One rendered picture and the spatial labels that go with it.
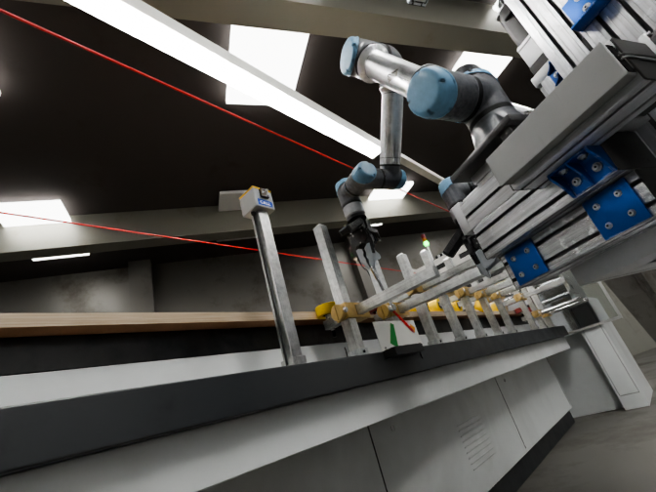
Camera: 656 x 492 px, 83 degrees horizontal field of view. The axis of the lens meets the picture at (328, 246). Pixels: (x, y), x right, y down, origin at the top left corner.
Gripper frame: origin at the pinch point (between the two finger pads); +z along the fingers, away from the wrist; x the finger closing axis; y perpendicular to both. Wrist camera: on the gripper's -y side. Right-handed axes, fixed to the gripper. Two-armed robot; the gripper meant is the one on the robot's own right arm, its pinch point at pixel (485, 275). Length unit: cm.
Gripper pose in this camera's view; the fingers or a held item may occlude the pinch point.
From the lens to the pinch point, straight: 126.8
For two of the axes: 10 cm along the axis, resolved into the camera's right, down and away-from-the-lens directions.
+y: 6.9, -4.7, -5.5
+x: 6.7, 1.3, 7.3
